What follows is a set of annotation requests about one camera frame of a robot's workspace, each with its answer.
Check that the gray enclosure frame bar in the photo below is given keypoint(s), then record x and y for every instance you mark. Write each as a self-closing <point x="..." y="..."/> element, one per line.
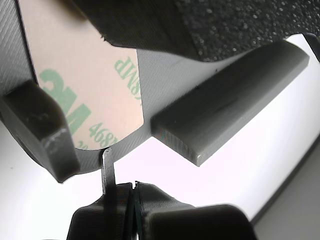
<point x="291" y="181"/>

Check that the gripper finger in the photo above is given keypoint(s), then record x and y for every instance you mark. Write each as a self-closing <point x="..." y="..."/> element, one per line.
<point x="225" y="25"/>
<point x="187" y="222"/>
<point x="100" y="220"/>

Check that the gray fixture with dark legs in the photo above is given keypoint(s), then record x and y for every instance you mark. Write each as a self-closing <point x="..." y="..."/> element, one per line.
<point x="225" y="105"/>

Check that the tan 3M tape liner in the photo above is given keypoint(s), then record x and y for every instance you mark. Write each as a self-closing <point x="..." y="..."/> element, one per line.
<point x="75" y="75"/>

